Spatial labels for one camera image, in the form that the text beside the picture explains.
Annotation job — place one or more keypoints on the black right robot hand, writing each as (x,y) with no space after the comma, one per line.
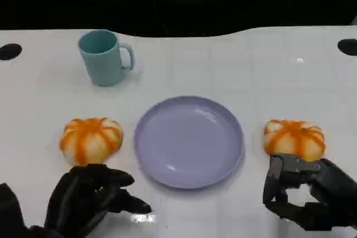
(332,188)

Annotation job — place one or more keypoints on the black table grommet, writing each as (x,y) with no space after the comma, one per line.
(348,46)
(9,52)

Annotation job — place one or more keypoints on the lilac plate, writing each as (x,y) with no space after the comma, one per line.
(189,143)

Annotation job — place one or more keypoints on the pale green mug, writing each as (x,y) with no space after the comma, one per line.
(103,62)

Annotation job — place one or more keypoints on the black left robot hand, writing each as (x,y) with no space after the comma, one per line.
(75,193)

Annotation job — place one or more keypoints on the orange and white bread roll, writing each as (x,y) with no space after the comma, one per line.
(89,140)
(295,137)

